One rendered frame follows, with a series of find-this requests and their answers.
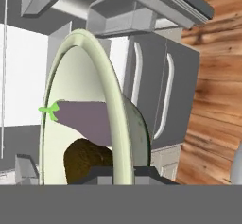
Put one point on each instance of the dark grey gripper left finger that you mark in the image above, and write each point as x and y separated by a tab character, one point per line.
100	172

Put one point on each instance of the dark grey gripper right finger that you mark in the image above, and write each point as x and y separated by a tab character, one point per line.
145	172

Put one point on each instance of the pale green bowl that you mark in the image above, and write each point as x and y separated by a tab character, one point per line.
82	73

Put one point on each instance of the dark brown avocado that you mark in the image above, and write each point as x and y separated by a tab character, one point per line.
82	160

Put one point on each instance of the purple eggplant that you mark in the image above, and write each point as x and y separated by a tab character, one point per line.
85	120

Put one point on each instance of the grey fridge door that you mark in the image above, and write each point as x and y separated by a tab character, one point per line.
149	76
184	92

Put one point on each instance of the pale grey drawer front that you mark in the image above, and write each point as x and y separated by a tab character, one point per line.
167	163

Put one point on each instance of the small grey box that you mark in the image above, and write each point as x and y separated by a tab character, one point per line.
26	169

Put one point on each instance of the white rounded object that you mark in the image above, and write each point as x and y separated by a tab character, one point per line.
237	168

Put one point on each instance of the grey long slab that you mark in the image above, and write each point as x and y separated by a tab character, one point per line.
170	1

